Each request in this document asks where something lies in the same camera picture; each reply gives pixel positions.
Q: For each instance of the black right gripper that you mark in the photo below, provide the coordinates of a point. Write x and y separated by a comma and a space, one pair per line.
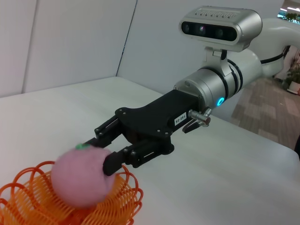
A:
159, 114

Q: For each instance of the pink plush peach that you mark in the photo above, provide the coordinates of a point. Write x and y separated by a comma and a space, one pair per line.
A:
79, 175

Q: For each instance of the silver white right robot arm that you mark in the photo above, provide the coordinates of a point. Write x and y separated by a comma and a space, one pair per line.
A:
248, 65

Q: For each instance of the green potted plant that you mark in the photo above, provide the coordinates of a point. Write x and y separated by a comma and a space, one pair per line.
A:
294, 75

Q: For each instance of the green hanging plant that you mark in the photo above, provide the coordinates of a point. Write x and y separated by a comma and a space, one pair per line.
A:
291, 17

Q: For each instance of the silver camera mount bracket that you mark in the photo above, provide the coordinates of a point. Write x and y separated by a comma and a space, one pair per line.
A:
216, 63

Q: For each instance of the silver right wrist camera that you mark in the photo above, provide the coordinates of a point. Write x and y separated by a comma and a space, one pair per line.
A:
211, 30

